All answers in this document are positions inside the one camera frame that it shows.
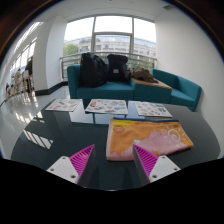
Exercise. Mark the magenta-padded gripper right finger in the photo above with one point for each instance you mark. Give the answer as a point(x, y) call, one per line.
point(160, 168)

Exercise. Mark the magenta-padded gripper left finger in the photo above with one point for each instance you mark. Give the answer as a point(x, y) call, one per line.
point(63, 167)

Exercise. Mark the orange and pink printed towel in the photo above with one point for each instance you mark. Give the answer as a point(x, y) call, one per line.
point(146, 136)

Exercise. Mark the printed sticker sheet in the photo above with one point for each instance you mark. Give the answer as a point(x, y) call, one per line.
point(152, 109)
point(63, 104)
point(106, 106)

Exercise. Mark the wooden-topped teal side table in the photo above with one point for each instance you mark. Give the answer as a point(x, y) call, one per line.
point(151, 90)

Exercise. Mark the teal armchair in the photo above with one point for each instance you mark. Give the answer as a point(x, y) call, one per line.
point(185, 90)

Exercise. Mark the teal two-seat sofa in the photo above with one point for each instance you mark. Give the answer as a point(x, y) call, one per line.
point(106, 90)

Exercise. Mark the group of wooden chairs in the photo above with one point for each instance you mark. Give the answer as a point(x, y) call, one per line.
point(15, 88)

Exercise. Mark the brown jacket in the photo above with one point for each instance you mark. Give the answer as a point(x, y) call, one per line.
point(141, 74)

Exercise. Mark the large black backpack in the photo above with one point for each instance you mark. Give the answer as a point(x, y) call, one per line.
point(91, 71)

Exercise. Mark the person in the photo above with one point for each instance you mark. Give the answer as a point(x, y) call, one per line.
point(17, 78)
point(29, 68)

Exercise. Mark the metal window railing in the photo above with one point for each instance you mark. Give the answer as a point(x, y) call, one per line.
point(71, 61)

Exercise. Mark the small black backpack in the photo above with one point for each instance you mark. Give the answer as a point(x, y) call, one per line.
point(116, 68)

